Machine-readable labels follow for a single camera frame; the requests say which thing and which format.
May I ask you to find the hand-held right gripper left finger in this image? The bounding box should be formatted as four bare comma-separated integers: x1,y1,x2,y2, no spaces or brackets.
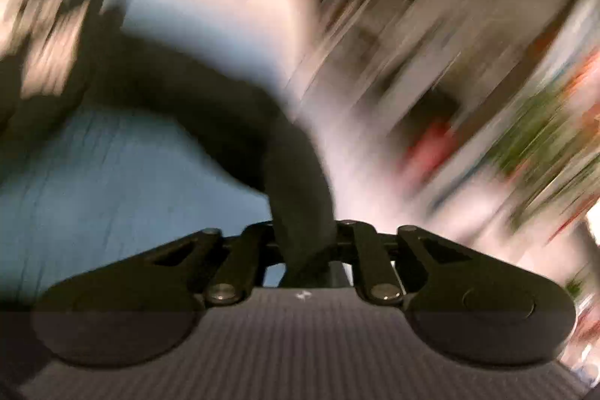
141,222,287,307

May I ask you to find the blue textured mattress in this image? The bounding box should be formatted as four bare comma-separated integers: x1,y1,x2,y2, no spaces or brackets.
0,0,282,307

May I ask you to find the red plastic bucket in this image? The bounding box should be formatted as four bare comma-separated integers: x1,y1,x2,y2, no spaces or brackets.
403,119,458,176

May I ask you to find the black jacket with striped lining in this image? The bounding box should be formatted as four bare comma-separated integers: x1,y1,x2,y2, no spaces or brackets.
0,0,336,288

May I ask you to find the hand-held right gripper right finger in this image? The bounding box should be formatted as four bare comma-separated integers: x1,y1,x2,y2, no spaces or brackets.
330,219,474,307

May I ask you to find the leafy green plant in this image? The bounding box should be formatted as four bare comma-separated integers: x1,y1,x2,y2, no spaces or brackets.
487,91,582,213

